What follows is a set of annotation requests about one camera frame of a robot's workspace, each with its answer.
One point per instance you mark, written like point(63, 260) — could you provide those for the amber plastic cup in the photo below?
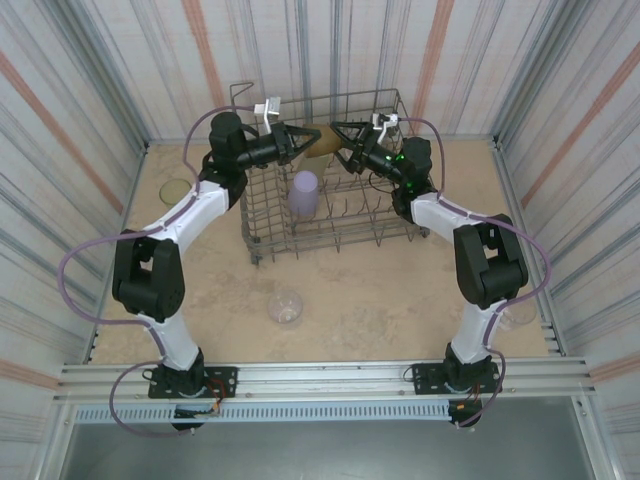
point(325, 142)

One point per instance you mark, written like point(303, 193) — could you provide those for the purple plastic cup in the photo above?
point(303, 195)

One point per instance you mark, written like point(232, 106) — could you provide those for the green transparent glass cup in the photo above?
point(175, 192)

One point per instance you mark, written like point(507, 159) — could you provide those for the round clear stemless glass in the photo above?
point(285, 310)

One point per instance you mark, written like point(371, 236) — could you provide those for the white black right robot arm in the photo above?
point(440, 215)

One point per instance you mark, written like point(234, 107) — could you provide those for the clear glass mug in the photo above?
point(522, 316)

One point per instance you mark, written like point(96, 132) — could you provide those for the aluminium side rail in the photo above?
point(496, 141)
point(146, 145)

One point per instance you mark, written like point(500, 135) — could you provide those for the aluminium mounting rail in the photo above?
point(325, 375)

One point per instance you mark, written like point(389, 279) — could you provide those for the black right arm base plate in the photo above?
point(425, 380)

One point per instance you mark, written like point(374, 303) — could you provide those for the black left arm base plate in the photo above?
point(222, 380)

